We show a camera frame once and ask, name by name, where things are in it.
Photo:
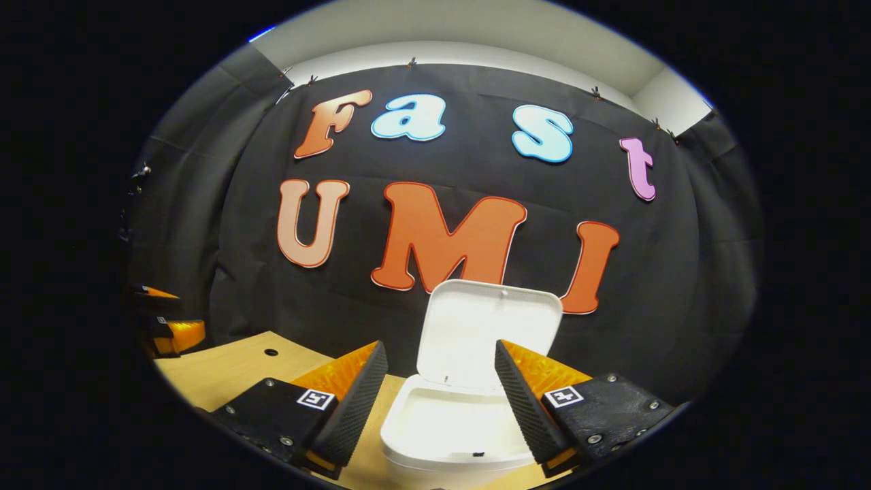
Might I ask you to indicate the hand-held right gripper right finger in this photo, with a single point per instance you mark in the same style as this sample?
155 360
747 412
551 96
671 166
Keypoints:
524 405

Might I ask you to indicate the wooden desktop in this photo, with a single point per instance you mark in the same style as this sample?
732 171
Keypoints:
224 371

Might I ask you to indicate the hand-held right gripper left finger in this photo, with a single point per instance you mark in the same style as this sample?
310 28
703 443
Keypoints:
354 405

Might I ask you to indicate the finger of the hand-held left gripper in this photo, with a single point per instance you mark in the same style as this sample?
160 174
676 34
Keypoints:
153 292
180 333

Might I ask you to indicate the black backdrop cloth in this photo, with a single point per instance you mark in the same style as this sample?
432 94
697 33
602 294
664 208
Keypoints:
238 272

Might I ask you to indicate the white desktop garbage bin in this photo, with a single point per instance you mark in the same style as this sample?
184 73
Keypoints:
463 333

